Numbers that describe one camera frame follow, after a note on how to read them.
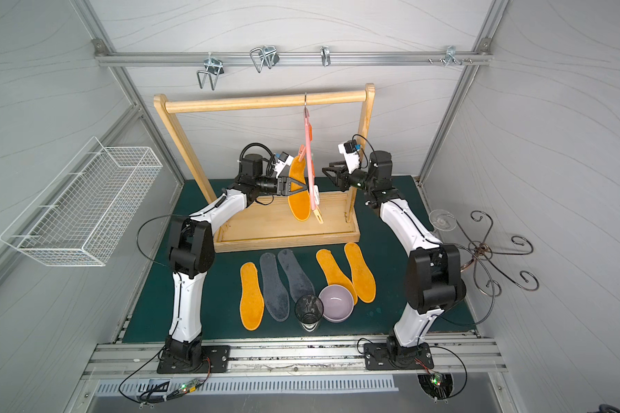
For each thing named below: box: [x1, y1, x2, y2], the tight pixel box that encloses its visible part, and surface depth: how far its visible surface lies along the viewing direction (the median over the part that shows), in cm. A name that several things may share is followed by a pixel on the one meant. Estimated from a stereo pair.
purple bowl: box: [318, 283, 355, 323], surface depth 84 cm
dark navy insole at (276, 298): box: [260, 252, 290, 322], surface depth 88 cm
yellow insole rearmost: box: [287, 155, 311, 222], surface depth 88 cm
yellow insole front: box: [344, 242, 377, 304], surface depth 92 cm
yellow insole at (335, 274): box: [316, 248, 359, 306], surface depth 93 cm
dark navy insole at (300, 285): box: [278, 248, 316, 303], surface depth 92 cm
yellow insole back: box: [239, 261, 265, 331], surface depth 86 cm
